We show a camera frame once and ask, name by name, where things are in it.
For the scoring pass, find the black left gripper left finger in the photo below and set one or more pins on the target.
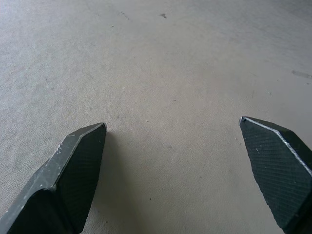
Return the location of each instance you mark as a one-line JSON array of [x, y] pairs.
[[65, 180]]

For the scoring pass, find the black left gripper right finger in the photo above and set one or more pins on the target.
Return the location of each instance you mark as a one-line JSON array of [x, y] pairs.
[[275, 170]]

